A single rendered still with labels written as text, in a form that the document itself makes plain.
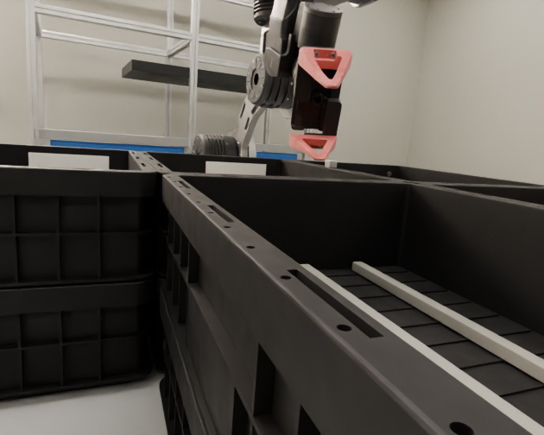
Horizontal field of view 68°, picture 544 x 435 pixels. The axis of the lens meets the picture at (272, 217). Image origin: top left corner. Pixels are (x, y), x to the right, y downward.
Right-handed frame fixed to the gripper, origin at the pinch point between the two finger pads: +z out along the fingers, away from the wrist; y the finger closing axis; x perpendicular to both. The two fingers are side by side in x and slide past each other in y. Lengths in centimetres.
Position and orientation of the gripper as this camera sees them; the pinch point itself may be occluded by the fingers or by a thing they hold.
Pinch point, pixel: (324, 122)
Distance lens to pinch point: 52.9
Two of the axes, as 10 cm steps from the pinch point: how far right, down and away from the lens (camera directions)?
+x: -10.0, -0.4, -0.7
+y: -0.7, 7.8, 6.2
